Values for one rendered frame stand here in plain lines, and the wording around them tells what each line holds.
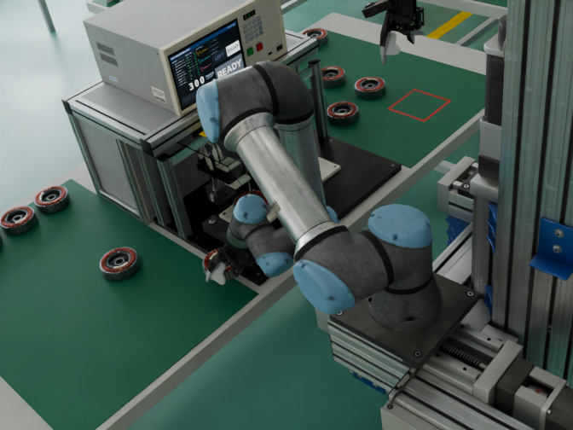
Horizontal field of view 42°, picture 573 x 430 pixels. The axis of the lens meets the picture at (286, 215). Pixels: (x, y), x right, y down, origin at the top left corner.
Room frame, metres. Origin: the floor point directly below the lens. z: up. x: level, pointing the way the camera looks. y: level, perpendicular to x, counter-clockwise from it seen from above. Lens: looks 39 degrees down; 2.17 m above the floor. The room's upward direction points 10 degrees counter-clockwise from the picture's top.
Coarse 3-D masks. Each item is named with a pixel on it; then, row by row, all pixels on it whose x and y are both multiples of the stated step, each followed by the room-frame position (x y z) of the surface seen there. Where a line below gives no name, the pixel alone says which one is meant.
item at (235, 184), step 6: (198, 168) 1.90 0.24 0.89; (204, 168) 1.87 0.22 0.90; (216, 168) 1.83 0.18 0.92; (222, 168) 1.82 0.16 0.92; (228, 168) 1.82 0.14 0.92; (210, 174) 1.85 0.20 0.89; (216, 174) 1.83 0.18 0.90; (222, 174) 1.81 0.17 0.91; (228, 174) 1.79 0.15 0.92; (222, 180) 1.81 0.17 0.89; (228, 180) 1.79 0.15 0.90; (234, 180) 1.81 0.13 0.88; (234, 186) 1.78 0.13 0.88
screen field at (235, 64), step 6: (240, 54) 1.99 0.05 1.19; (234, 60) 1.97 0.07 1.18; (240, 60) 1.98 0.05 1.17; (222, 66) 1.94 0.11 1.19; (228, 66) 1.95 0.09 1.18; (234, 66) 1.97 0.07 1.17; (240, 66) 1.98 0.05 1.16; (216, 72) 1.92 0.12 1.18; (222, 72) 1.93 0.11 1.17; (228, 72) 1.95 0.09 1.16
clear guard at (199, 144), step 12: (192, 132) 1.81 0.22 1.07; (276, 132) 1.74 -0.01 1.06; (192, 144) 1.75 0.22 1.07; (204, 144) 1.74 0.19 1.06; (216, 144) 1.73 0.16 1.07; (216, 156) 1.67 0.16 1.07; (228, 156) 1.66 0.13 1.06; (240, 168) 1.62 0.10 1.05; (240, 180) 1.60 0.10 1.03; (252, 180) 1.60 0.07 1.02
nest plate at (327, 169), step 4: (320, 160) 1.97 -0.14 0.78; (324, 160) 1.97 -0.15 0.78; (320, 164) 1.95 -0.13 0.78; (324, 164) 1.95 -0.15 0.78; (328, 164) 1.94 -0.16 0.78; (332, 164) 1.94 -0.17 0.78; (320, 168) 1.93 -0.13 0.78; (324, 168) 1.93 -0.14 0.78; (328, 168) 1.92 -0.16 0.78; (332, 168) 1.92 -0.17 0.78; (336, 168) 1.91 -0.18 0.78; (340, 168) 1.92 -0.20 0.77; (324, 172) 1.90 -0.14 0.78; (328, 172) 1.90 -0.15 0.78; (332, 172) 1.90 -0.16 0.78; (324, 176) 1.89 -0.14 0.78; (328, 176) 1.89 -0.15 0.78; (324, 180) 1.87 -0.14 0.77
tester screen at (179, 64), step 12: (216, 36) 1.94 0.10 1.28; (228, 36) 1.97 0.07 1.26; (192, 48) 1.88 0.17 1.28; (204, 48) 1.91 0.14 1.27; (216, 48) 1.93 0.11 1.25; (180, 60) 1.85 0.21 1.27; (192, 60) 1.88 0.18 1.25; (204, 60) 1.90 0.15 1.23; (228, 60) 1.95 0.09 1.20; (180, 72) 1.85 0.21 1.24; (192, 72) 1.87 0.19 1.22; (204, 72) 1.90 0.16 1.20; (180, 84) 1.84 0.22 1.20; (180, 96) 1.83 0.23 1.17
